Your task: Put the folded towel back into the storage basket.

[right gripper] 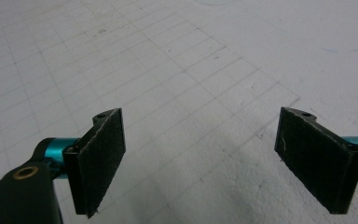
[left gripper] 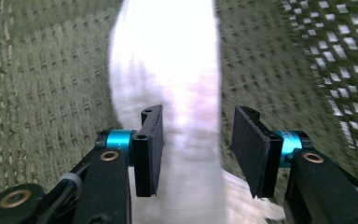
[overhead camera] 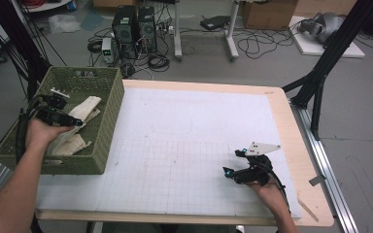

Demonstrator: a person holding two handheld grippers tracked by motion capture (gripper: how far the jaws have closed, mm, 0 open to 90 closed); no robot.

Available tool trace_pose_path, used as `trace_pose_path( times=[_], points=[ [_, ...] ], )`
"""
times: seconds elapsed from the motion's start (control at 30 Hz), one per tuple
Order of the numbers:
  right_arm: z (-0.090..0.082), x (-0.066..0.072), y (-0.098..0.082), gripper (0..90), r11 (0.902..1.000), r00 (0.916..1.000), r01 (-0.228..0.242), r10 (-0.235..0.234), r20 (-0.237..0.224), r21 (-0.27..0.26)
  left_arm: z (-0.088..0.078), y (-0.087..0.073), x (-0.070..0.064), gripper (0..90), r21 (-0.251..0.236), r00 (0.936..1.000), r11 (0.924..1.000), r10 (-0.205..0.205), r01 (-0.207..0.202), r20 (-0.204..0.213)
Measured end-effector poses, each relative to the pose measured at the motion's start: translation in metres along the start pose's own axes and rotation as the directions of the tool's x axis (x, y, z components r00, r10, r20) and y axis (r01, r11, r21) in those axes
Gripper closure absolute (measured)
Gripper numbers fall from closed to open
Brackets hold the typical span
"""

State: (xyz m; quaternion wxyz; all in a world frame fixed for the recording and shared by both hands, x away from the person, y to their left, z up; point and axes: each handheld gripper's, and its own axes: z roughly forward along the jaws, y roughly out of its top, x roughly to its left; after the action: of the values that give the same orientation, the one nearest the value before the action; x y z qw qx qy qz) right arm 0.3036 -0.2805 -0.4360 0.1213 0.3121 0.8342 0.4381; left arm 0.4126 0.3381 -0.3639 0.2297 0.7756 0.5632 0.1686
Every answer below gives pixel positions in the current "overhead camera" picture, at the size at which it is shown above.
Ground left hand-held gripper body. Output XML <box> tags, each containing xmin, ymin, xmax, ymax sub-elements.
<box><xmin>28</xmin><ymin>86</ymin><xmax>71</xmax><ymax>127</ymax></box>

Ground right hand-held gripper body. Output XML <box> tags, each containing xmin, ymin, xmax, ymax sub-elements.
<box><xmin>232</xmin><ymin>141</ymin><xmax>282</xmax><ymax>187</ymax></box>

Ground cream printed cloth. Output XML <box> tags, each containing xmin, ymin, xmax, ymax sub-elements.
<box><xmin>47</xmin><ymin>95</ymin><xmax>103</xmax><ymax>157</ymax></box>

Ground green woven basket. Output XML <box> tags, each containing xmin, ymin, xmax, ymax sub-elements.
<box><xmin>0</xmin><ymin>66</ymin><xmax>125</xmax><ymax>177</ymax></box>

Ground person's left hand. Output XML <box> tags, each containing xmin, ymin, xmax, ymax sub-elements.
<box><xmin>24</xmin><ymin>117</ymin><xmax>75</xmax><ymax>152</ymax></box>

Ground person's right hand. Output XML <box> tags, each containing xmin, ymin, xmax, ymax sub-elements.
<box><xmin>248</xmin><ymin>180</ymin><xmax>289</xmax><ymax>218</ymax></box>

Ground grey tape piece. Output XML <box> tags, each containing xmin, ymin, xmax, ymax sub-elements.
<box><xmin>308</xmin><ymin>174</ymin><xmax>327</xmax><ymax>187</ymax></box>

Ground thin wooden stick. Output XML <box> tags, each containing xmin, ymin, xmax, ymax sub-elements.
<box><xmin>296</xmin><ymin>197</ymin><xmax>320</xmax><ymax>223</ymax></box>

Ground white grid mat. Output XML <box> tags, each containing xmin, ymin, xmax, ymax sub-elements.
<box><xmin>35</xmin><ymin>86</ymin><xmax>304</xmax><ymax>219</ymax></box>

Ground person's dark trousers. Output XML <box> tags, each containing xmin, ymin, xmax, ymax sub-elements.
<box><xmin>101</xmin><ymin>221</ymin><xmax>241</xmax><ymax>233</ymax></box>

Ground small white power supply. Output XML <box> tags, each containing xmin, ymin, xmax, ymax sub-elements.
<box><xmin>101</xmin><ymin>37</ymin><xmax>115</xmax><ymax>65</ymax></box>

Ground black metal stand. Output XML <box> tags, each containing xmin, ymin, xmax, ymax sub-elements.
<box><xmin>0</xmin><ymin>0</ymin><xmax>52</xmax><ymax>101</ymax></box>
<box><xmin>281</xmin><ymin>0</ymin><xmax>373</xmax><ymax>142</ymax></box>

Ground clear plastic bag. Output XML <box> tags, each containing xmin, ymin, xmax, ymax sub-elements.
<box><xmin>48</xmin><ymin>13</ymin><xmax>83</xmax><ymax>35</ymax></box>

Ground large black computer tower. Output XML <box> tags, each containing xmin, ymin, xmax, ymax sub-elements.
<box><xmin>111</xmin><ymin>5</ymin><xmax>140</xmax><ymax>60</ymax></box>

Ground white desk leg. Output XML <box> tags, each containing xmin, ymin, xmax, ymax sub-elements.
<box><xmin>224</xmin><ymin>0</ymin><xmax>241</xmax><ymax>62</ymax></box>
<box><xmin>173</xmin><ymin>0</ymin><xmax>184</xmax><ymax>62</ymax></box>

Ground slim black computer tower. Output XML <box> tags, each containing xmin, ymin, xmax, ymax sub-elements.
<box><xmin>137</xmin><ymin>5</ymin><xmax>158</xmax><ymax>54</ymax></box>

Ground white floor board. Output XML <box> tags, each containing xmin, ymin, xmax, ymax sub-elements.
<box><xmin>289</xmin><ymin>15</ymin><xmax>367</xmax><ymax>59</ymax></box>

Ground black flat device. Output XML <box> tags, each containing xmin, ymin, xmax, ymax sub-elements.
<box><xmin>199</xmin><ymin>15</ymin><xmax>231</xmax><ymax>32</ymax></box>

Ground brown cardboard box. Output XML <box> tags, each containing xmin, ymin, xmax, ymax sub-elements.
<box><xmin>241</xmin><ymin>0</ymin><xmax>300</xmax><ymax>32</ymax></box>

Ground grey helmet device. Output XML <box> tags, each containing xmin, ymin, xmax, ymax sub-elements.
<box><xmin>299</xmin><ymin>12</ymin><xmax>346</xmax><ymax>46</ymax></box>

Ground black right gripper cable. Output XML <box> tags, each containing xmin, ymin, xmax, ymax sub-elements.
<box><xmin>261</xmin><ymin>162</ymin><xmax>292</xmax><ymax>216</ymax></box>

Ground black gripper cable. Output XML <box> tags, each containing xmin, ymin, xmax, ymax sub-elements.
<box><xmin>261</xmin><ymin>162</ymin><xmax>292</xmax><ymax>216</ymax></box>
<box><xmin>15</xmin><ymin>94</ymin><xmax>47</xmax><ymax>164</ymax></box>

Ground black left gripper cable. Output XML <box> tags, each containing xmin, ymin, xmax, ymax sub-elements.
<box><xmin>15</xmin><ymin>94</ymin><xmax>47</xmax><ymax>164</ymax></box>

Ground coiled black cable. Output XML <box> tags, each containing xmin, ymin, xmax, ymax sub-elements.
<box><xmin>147</xmin><ymin>52</ymin><xmax>172</xmax><ymax>73</ymax></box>

